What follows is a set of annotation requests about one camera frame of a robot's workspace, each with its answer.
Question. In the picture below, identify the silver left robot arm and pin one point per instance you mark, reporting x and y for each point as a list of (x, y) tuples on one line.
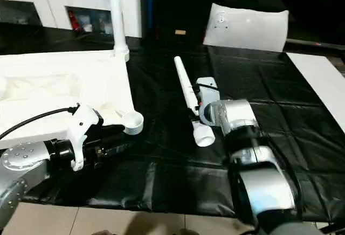
[(21, 159)]

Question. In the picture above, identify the small tan label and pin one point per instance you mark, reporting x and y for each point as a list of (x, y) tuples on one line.
[(180, 32)]

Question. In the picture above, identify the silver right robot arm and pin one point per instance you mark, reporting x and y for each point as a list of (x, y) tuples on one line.
[(253, 181)]

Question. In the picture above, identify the flat white board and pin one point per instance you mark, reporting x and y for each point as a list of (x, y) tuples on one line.
[(323, 78)]

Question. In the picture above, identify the white plastic table top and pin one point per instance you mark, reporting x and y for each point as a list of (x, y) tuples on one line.
[(54, 84)]

